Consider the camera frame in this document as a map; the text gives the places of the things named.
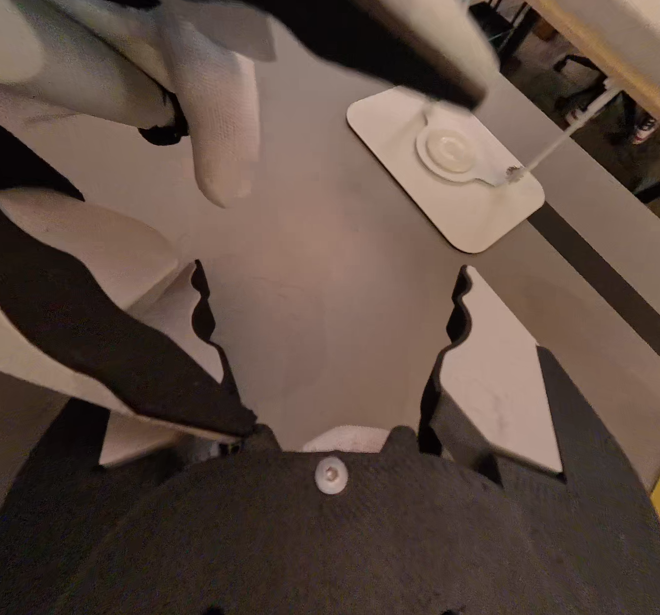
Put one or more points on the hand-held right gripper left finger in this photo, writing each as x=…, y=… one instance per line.
x=180, y=311

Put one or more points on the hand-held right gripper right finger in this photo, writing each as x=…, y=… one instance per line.
x=495, y=378

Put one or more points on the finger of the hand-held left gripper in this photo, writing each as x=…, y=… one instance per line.
x=103, y=326
x=361, y=22

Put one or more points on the yellow plastic bin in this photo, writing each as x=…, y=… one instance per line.
x=656, y=496

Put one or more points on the person's left hand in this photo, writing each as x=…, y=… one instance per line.
x=221, y=125

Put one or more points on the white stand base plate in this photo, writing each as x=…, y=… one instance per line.
x=464, y=207

